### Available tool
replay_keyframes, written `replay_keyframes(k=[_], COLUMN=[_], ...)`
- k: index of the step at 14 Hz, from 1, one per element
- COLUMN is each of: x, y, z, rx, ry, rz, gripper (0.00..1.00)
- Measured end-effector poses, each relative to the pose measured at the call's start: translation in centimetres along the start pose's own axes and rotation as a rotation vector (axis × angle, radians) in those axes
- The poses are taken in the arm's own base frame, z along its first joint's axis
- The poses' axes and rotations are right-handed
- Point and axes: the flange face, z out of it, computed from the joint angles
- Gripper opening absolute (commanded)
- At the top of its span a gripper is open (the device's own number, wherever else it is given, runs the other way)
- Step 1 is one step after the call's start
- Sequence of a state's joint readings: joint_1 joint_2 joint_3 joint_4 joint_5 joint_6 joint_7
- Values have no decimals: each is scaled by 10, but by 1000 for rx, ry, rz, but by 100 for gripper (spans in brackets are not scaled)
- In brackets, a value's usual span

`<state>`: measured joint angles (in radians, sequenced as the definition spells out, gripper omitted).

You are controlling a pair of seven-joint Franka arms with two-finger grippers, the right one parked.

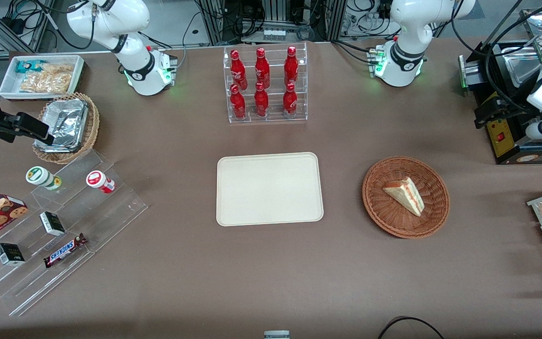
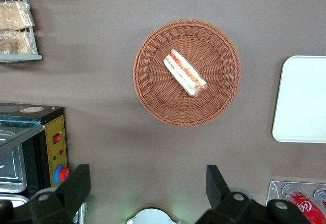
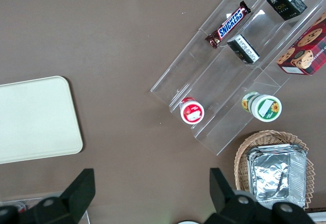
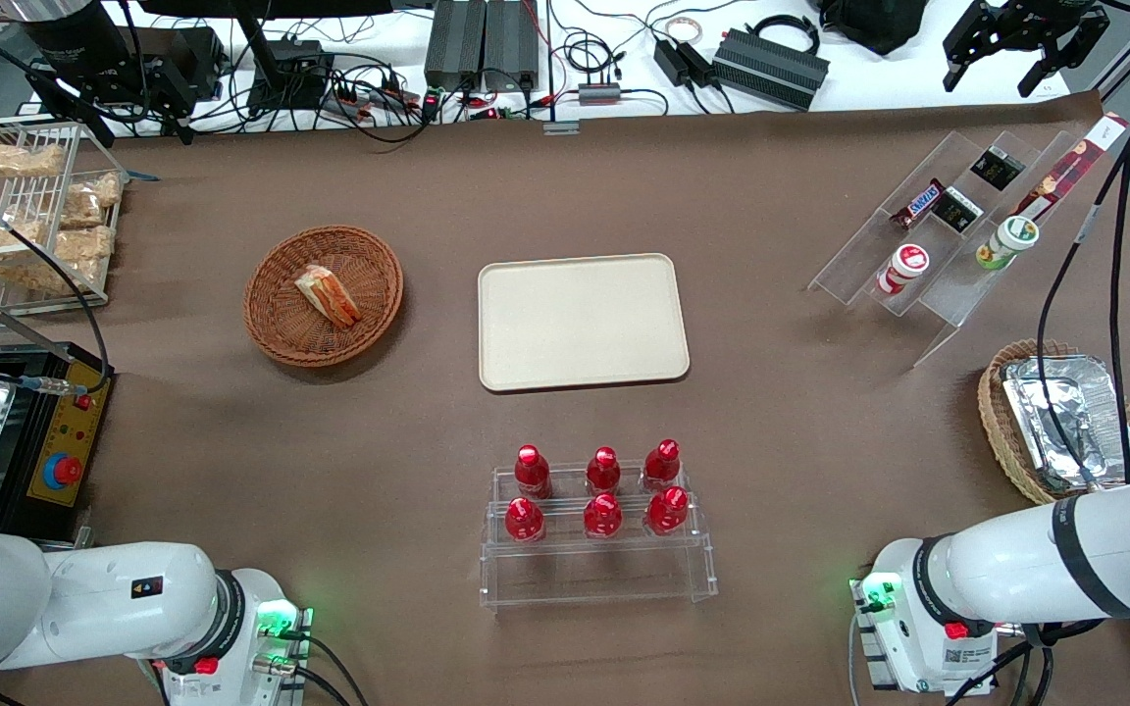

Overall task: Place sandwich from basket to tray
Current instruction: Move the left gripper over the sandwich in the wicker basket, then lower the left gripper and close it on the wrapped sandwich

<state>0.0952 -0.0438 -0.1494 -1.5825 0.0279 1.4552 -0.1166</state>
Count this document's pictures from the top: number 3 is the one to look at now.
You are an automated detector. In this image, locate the red lid white cup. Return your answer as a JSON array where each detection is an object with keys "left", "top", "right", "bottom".
[{"left": 180, "top": 97, "right": 205, "bottom": 125}]

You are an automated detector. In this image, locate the clear acrylic stepped shelf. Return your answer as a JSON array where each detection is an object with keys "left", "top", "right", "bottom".
[{"left": 150, "top": 0, "right": 326, "bottom": 156}]

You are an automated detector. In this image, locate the aluminium foil tray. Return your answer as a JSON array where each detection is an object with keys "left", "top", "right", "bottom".
[{"left": 246, "top": 144, "right": 308, "bottom": 208}]

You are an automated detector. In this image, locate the black Face print box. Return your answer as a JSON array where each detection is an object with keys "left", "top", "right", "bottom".
[{"left": 266, "top": 0, "right": 308, "bottom": 21}]

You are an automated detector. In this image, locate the black box white label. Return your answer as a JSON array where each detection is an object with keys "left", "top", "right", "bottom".
[{"left": 227, "top": 34, "right": 260, "bottom": 65}]

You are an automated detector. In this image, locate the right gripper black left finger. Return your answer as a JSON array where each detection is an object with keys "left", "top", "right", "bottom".
[{"left": 19, "top": 168, "right": 96, "bottom": 224}]

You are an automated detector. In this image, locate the cream rectangular tray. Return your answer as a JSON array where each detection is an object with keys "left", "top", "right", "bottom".
[{"left": 0, "top": 75, "right": 84, "bottom": 165}]

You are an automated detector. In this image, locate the red tartan cookie box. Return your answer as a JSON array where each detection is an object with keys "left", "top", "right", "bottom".
[{"left": 277, "top": 11, "right": 326, "bottom": 76}]

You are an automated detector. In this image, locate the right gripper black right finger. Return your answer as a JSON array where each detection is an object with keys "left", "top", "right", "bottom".
[{"left": 206, "top": 167, "right": 273, "bottom": 224}]

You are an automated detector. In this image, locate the green lid sunflower cup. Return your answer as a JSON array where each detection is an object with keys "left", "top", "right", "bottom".
[{"left": 241, "top": 91, "right": 282, "bottom": 122}]

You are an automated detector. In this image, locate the Snickers chocolate bar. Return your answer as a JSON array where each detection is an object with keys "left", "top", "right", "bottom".
[{"left": 205, "top": 1, "right": 252, "bottom": 49}]

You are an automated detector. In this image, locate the light wicker basket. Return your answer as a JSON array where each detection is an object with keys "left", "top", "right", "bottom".
[{"left": 234, "top": 129, "right": 315, "bottom": 209}]

